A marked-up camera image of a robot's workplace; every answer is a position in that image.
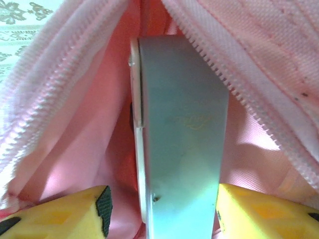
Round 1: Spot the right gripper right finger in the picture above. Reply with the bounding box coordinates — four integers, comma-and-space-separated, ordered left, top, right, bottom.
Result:
216, 183, 319, 239

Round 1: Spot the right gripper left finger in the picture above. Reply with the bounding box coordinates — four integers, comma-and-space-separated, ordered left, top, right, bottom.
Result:
0, 185, 113, 239

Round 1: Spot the blue case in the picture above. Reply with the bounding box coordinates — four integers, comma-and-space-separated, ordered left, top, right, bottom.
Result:
128, 34, 230, 239

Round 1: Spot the pink school backpack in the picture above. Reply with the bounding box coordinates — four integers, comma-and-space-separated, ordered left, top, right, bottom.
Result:
0, 0, 319, 239

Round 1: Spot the floral table cloth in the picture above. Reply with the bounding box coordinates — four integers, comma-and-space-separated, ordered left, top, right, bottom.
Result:
0, 0, 55, 84

